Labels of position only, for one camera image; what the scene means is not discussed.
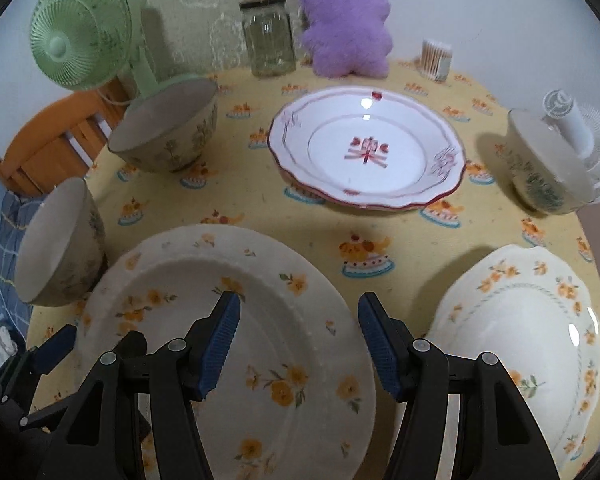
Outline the floral bowl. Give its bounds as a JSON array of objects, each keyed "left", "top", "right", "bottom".
[
  {"left": 504, "top": 108, "right": 595, "bottom": 214},
  {"left": 108, "top": 78, "right": 219, "bottom": 172}
]

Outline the cotton swab container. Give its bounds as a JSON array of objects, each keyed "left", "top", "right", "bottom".
[{"left": 418, "top": 39, "right": 453, "bottom": 82}]

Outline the wooden bed headboard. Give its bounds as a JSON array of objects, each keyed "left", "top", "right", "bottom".
[{"left": 0, "top": 79, "right": 129, "bottom": 197}]

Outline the white floor fan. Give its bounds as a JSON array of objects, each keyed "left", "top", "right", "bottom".
[{"left": 543, "top": 89, "right": 600, "bottom": 204}]

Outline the purple plush toy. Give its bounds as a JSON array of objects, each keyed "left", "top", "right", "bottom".
[{"left": 300, "top": 0, "right": 392, "bottom": 79}]

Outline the red pattern white plate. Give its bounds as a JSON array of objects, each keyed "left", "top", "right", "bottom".
[{"left": 268, "top": 86, "right": 466, "bottom": 211}]

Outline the green patterned wall board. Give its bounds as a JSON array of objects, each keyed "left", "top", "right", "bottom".
[{"left": 142, "top": 0, "right": 311, "bottom": 80}]

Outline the green desk fan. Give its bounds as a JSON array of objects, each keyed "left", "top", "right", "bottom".
[{"left": 28, "top": 0, "right": 211, "bottom": 111}]

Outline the small orange flower plate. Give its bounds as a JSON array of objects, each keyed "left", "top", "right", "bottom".
[{"left": 427, "top": 245, "right": 600, "bottom": 479}]

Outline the glass jar black lid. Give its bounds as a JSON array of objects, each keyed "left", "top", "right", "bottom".
[{"left": 239, "top": 0, "right": 296, "bottom": 78}]

